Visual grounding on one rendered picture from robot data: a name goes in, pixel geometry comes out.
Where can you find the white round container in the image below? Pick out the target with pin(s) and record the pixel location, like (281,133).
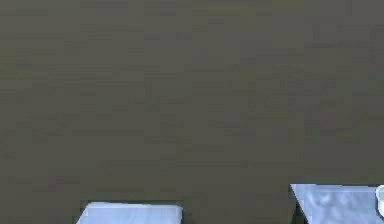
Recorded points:
(380,200)

